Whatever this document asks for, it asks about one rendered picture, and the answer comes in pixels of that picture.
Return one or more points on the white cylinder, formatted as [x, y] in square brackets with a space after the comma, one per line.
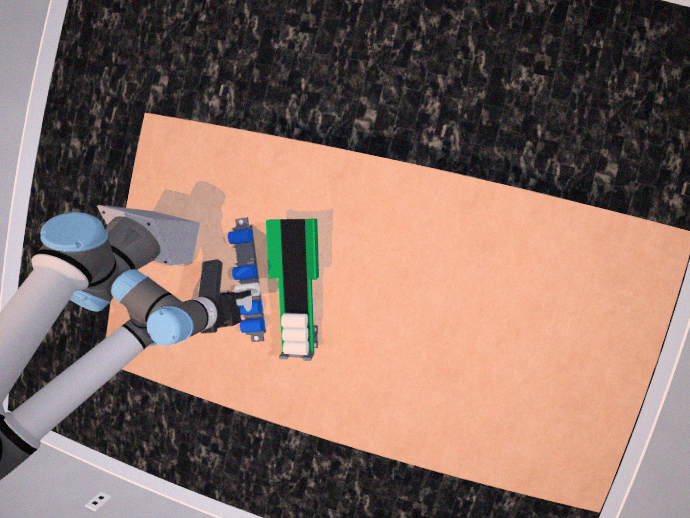
[241, 287]
[293, 320]
[295, 334]
[296, 348]

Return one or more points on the blue cylinder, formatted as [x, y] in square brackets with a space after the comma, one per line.
[245, 272]
[252, 325]
[240, 236]
[256, 308]

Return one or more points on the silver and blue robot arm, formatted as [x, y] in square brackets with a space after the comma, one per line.
[80, 240]

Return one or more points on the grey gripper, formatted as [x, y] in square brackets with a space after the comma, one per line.
[228, 306]

